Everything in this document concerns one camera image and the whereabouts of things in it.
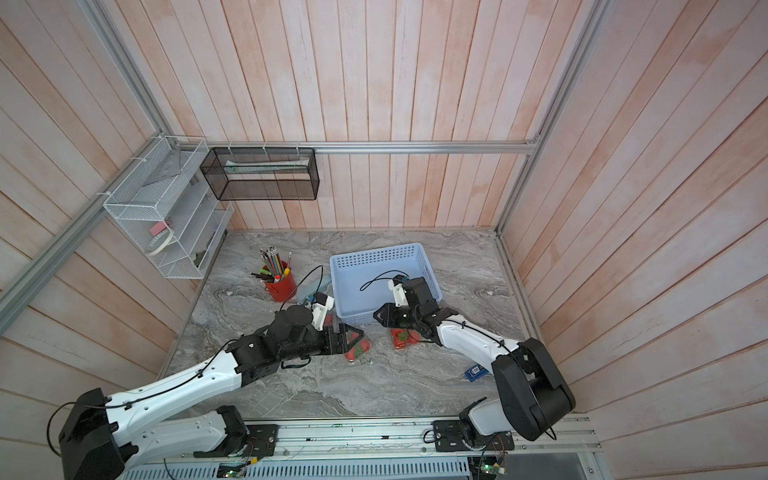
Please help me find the white wire mesh shelf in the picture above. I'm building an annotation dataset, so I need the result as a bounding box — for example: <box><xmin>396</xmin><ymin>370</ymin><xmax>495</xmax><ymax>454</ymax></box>
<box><xmin>104</xmin><ymin>136</ymin><xmax>233</xmax><ymax>280</ymax></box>

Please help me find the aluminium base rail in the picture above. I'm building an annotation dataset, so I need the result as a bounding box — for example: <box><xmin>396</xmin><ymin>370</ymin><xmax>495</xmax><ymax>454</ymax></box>
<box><xmin>125</xmin><ymin>415</ymin><xmax>602</xmax><ymax>471</ymax></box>

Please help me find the red metal pencil bucket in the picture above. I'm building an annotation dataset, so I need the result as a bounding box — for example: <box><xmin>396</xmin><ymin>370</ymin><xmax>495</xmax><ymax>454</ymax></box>
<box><xmin>264</xmin><ymin>261</ymin><xmax>297</xmax><ymax>302</ymax></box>

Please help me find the light blue perforated plastic basket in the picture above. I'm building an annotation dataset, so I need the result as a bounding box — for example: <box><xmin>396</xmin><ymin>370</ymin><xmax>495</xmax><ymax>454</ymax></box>
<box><xmin>330</xmin><ymin>243</ymin><xmax>443</xmax><ymax>326</ymax></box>

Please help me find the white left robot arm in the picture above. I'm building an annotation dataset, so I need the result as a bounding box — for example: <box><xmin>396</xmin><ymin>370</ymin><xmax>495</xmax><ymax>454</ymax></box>
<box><xmin>58</xmin><ymin>305</ymin><xmax>364</xmax><ymax>479</ymax></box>

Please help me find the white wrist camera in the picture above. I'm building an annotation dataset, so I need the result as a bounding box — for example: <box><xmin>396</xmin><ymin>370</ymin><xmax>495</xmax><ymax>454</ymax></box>
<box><xmin>388</xmin><ymin>280</ymin><xmax>408</xmax><ymax>308</ymax></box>
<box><xmin>311</xmin><ymin>292</ymin><xmax>335</xmax><ymax>331</ymax></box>

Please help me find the pink sticky note pad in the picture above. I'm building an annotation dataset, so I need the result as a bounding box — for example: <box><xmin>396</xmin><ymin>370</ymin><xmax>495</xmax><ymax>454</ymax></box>
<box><xmin>149</xmin><ymin>221</ymin><xmax>170</xmax><ymax>236</ymax></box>

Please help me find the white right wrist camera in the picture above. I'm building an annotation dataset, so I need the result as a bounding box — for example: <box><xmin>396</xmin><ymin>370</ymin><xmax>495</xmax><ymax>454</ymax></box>
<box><xmin>388</xmin><ymin>280</ymin><xmax>408</xmax><ymax>308</ymax></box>

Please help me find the black mesh wall basket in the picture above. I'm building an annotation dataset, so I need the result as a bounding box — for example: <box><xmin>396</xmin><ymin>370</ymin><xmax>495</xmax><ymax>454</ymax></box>
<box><xmin>200</xmin><ymin>146</ymin><xmax>320</xmax><ymax>201</ymax></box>

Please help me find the clear clamshell container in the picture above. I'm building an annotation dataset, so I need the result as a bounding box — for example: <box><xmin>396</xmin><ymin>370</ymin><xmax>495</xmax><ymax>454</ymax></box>
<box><xmin>344</xmin><ymin>338</ymin><xmax>371</xmax><ymax>362</ymax></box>
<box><xmin>391</xmin><ymin>328</ymin><xmax>422</xmax><ymax>350</ymax></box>

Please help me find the blue small card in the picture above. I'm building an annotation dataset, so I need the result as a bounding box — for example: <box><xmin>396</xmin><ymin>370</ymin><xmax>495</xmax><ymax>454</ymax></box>
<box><xmin>464</xmin><ymin>364</ymin><xmax>489</xmax><ymax>382</ymax></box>

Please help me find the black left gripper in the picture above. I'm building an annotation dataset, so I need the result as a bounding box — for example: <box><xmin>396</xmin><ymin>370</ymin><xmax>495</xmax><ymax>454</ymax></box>
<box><xmin>280</xmin><ymin>323</ymin><xmax>365</xmax><ymax>361</ymax></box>

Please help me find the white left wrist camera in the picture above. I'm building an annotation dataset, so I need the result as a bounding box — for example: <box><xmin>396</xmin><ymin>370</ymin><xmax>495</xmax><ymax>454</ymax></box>
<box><xmin>311</xmin><ymin>292</ymin><xmax>335</xmax><ymax>331</ymax></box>

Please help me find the white tape roll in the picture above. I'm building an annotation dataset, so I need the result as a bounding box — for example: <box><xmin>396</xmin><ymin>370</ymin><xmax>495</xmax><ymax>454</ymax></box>
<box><xmin>146</xmin><ymin>228</ymin><xmax>175</xmax><ymax>257</ymax></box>

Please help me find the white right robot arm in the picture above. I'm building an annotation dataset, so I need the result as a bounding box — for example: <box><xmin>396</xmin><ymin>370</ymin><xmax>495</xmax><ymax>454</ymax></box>
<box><xmin>373</xmin><ymin>275</ymin><xmax>576</xmax><ymax>448</ymax></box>

